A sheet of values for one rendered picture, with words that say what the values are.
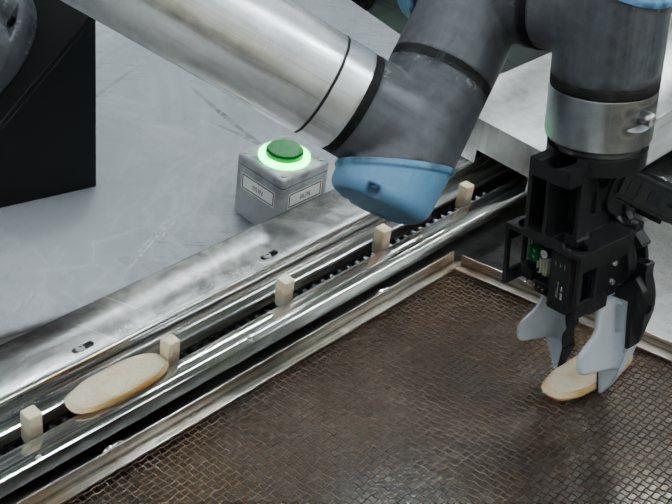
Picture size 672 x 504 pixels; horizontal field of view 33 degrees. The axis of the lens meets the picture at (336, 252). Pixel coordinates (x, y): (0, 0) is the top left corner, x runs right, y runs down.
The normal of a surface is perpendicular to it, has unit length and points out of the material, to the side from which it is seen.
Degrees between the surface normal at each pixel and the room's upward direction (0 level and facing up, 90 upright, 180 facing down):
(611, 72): 85
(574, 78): 91
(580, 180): 80
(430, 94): 45
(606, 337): 74
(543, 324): 86
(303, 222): 0
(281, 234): 0
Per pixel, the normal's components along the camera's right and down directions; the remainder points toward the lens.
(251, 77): -0.10, 0.66
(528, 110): 0.12, -0.80
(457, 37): 0.02, -0.15
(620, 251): 0.64, 0.37
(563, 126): -0.76, 0.32
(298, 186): 0.72, 0.48
